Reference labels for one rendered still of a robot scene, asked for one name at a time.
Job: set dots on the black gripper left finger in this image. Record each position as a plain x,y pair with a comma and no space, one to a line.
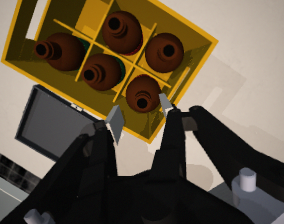
52,198

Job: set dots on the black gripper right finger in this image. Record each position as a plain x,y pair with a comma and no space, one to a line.
257,179

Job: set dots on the yellow divided crate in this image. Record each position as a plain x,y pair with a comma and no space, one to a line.
88,16

